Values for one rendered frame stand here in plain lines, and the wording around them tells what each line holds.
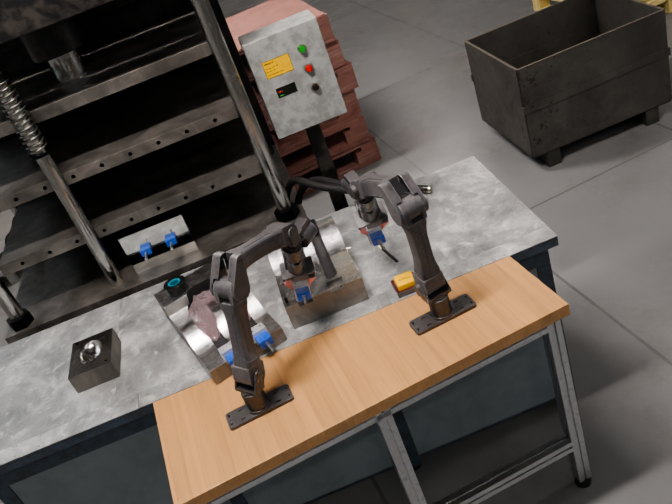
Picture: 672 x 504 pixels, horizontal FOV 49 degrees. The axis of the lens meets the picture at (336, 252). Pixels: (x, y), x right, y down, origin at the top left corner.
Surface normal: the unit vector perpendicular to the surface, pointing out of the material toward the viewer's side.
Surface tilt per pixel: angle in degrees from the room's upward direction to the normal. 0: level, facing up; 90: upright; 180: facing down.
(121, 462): 90
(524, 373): 90
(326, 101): 90
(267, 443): 0
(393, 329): 0
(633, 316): 0
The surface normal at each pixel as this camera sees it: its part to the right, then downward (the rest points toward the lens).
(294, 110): 0.22, 0.47
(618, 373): -0.31, -0.80
